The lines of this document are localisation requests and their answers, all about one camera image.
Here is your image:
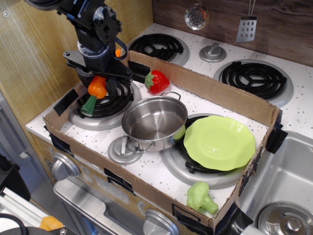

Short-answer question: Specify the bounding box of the orange toy carrot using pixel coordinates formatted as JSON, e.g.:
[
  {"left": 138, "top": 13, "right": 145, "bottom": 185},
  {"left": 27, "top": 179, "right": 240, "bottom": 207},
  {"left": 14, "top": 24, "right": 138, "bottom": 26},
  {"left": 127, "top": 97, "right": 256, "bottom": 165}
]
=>
[{"left": 81, "top": 48, "right": 122, "bottom": 117}]

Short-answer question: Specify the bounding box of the back right black burner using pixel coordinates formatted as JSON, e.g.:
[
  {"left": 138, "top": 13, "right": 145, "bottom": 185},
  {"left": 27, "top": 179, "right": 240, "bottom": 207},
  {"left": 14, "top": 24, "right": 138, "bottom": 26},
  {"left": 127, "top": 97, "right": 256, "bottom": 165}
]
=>
[{"left": 213, "top": 59, "right": 294, "bottom": 108}]

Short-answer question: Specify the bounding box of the green toy broccoli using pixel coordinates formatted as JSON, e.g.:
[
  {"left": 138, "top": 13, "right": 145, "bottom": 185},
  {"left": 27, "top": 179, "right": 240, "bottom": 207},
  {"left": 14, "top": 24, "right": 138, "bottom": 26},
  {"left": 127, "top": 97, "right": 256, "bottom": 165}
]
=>
[{"left": 187, "top": 182, "right": 218, "bottom": 214}]

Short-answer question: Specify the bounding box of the silver stovetop knob back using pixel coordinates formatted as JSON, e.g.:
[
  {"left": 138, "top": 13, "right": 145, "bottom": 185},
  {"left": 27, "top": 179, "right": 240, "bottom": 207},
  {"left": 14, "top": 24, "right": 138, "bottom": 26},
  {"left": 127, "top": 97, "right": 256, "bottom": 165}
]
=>
[{"left": 199, "top": 43, "right": 227, "bottom": 63}]

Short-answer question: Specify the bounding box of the hanging metal spatula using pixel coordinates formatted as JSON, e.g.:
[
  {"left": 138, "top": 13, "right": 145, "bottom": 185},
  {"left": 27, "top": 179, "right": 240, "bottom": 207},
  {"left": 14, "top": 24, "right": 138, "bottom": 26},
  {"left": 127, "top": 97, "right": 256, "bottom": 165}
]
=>
[{"left": 236, "top": 0, "right": 257, "bottom": 43}]

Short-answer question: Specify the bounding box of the silver oven knob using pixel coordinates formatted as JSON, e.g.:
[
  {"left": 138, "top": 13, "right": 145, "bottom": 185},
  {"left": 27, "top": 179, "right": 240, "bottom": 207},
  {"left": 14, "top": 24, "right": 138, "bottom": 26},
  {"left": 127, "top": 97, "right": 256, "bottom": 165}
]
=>
[
  {"left": 51, "top": 152, "right": 81, "bottom": 181},
  {"left": 143, "top": 209, "right": 180, "bottom": 235}
]

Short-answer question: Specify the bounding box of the red toy strawberry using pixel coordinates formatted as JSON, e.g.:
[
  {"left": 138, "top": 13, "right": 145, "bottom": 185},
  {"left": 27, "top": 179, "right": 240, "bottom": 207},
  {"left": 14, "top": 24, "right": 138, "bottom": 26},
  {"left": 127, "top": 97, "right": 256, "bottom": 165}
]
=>
[{"left": 144, "top": 70, "right": 170, "bottom": 94}]

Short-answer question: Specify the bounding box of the front left black burner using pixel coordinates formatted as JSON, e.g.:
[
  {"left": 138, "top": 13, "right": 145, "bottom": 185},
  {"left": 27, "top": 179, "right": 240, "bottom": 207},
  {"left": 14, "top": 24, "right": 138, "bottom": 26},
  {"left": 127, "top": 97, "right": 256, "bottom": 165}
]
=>
[{"left": 69, "top": 83, "right": 141, "bottom": 131}]

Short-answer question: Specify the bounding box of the right silver oven knob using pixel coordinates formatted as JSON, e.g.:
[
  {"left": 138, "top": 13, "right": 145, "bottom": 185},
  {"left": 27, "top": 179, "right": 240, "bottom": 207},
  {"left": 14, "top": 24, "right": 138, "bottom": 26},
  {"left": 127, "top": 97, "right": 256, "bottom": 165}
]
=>
[{"left": 143, "top": 209, "right": 180, "bottom": 235}]

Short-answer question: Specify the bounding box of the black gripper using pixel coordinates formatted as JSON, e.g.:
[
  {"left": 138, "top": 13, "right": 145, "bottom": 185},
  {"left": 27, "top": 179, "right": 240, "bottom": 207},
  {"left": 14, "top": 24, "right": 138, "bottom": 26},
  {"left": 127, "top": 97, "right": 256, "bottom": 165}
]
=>
[{"left": 63, "top": 50, "right": 133, "bottom": 97}]

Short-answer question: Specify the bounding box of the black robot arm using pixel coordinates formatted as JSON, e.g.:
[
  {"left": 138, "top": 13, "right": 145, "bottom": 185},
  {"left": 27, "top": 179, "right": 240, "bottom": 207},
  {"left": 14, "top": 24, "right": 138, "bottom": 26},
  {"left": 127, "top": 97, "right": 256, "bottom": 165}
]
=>
[{"left": 27, "top": 0, "right": 133, "bottom": 95}]

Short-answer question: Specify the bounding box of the cardboard fence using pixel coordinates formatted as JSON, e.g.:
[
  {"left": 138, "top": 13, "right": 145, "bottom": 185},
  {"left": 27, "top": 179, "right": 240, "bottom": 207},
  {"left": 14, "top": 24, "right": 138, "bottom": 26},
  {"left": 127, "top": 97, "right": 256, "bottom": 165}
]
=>
[{"left": 44, "top": 51, "right": 282, "bottom": 235}]

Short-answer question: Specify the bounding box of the orange cloth piece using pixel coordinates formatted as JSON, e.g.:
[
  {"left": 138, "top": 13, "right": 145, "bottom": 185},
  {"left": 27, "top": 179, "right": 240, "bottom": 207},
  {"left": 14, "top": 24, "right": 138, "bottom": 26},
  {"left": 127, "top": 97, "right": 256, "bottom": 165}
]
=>
[{"left": 39, "top": 216, "right": 64, "bottom": 231}]

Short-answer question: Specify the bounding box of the stainless steel pot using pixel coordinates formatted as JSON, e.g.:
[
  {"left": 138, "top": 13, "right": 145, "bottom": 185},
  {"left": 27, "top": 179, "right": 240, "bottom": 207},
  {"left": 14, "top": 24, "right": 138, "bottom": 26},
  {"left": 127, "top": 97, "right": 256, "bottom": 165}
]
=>
[{"left": 121, "top": 92, "right": 188, "bottom": 153}]

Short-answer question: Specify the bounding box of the silver sink drain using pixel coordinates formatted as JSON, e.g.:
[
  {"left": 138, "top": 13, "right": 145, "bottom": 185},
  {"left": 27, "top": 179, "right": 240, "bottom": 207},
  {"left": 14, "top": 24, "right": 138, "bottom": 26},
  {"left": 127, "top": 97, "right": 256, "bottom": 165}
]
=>
[{"left": 255, "top": 201, "right": 313, "bottom": 235}]

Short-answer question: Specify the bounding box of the silver oven door handle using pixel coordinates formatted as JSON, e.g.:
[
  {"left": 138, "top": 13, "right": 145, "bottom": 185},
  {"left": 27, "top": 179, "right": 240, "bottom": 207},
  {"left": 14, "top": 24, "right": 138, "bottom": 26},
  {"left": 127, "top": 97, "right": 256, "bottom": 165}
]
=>
[{"left": 54, "top": 180, "right": 136, "bottom": 235}]

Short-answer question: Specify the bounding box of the black cable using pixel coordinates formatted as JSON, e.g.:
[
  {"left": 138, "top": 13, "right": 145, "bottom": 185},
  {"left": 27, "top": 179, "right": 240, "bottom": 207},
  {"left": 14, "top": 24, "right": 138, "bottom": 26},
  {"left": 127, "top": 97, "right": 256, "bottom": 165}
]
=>
[{"left": 0, "top": 212, "right": 27, "bottom": 235}]

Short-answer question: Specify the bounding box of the silver stovetop knob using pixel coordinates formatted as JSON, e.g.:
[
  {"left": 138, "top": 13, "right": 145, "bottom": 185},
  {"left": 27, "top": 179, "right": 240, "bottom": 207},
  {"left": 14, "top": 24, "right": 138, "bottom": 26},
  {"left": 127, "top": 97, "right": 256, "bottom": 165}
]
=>
[
  {"left": 199, "top": 43, "right": 227, "bottom": 63},
  {"left": 108, "top": 136, "right": 143, "bottom": 165}
]

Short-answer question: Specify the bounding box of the stainless steel sink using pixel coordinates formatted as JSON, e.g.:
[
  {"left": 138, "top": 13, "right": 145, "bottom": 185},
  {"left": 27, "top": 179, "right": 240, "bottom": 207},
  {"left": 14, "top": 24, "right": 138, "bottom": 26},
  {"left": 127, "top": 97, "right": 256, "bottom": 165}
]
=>
[{"left": 239, "top": 132, "right": 313, "bottom": 235}]

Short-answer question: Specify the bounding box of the green plastic plate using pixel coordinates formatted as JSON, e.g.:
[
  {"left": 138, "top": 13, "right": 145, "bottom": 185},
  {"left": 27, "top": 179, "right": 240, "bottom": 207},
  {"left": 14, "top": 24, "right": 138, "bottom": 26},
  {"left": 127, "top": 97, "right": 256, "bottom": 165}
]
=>
[{"left": 183, "top": 116, "right": 256, "bottom": 171}]

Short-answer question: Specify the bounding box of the left silver oven knob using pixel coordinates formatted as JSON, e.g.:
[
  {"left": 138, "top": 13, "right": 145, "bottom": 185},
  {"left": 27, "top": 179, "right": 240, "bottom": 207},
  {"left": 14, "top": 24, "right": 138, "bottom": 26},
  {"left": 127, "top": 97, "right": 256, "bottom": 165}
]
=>
[{"left": 51, "top": 152, "right": 81, "bottom": 181}]

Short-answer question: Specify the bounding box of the black burner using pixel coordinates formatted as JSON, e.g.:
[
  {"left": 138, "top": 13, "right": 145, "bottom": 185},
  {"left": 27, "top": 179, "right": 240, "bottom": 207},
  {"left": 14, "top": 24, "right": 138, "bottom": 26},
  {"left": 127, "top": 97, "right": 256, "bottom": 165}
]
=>
[
  {"left": 69, "top": 83, "right": 141, "bottom": 131},
  {"left": 161, "top": 113, "right": 245, "bottom": 190},
  {"left": 127, "top": 33, "right": 190, "bottom": 66},
  {"left": 213, "top": 59, "right": 294, "bottom": 108}
]

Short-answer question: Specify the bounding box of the front right black burner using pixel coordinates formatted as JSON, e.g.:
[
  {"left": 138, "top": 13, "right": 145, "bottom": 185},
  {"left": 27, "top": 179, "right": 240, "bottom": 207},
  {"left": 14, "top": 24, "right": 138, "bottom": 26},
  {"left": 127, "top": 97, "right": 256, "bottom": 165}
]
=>
[{"left": 161, "top": 113, "right": 245, "bottom": 190}]

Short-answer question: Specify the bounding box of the silver stovetop knob front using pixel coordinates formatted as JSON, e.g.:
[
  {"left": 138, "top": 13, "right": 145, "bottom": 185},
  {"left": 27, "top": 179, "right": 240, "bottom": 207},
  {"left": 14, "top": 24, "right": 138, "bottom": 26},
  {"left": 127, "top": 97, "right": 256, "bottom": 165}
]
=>
[{"left": 108, "top": 136, "right": 143, "bottom": 165}]

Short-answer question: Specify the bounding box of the hanging metal strainer ladle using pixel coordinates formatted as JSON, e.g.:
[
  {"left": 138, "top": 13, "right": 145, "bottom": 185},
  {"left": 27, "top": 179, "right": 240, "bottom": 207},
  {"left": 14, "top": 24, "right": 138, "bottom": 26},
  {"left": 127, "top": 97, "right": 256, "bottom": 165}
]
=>
[{"left": 184, "top": 0, "right": 209, "bottom": 31}]

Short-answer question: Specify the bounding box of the back left black burner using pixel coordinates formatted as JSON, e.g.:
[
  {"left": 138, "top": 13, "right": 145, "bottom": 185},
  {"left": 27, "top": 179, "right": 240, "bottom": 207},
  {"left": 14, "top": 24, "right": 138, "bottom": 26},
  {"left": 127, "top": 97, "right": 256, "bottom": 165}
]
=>
[{"left": 127, "top": 33, "right": 190, "bottom": 66}]

